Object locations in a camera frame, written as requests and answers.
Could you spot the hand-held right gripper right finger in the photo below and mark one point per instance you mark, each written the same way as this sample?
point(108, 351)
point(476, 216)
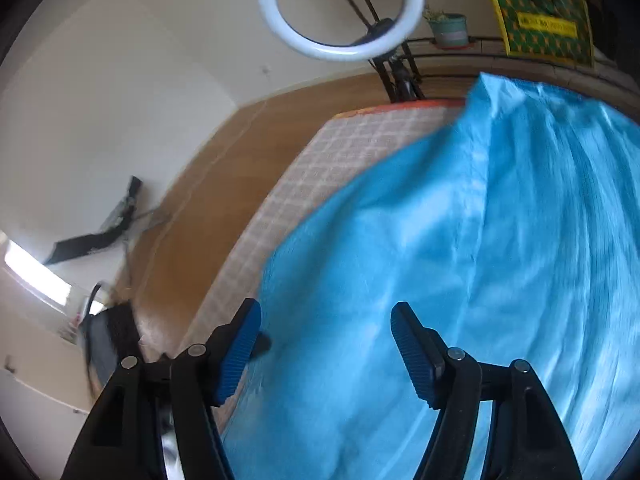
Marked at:
point(415, 355)

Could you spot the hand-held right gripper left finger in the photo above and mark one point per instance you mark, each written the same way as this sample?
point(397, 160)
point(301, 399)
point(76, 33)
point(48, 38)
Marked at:
point(240, 355)

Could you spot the blue jacket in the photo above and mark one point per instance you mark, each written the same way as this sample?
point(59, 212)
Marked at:
point(450, 240)

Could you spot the black metal clothes rack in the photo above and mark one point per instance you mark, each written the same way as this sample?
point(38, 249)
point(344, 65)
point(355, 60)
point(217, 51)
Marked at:
point(440, 87)

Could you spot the dark blurred object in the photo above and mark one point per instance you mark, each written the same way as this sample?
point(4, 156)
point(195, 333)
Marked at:
point(115, 330)

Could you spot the black angular object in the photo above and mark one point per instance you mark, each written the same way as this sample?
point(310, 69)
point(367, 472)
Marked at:
point(85, 245)

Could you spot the pink plaid blanket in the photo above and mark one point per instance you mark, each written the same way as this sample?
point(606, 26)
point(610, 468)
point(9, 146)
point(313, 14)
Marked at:
point(320, 160)

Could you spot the small bright window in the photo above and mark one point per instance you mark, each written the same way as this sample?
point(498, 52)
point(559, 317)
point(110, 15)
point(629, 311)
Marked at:
point(35, 270)

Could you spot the potted plant in green pot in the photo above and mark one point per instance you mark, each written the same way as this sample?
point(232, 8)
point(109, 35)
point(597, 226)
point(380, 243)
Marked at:
point(450, 30)

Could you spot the yellow green patterned box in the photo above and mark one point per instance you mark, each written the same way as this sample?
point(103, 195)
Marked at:
point(545, 25)

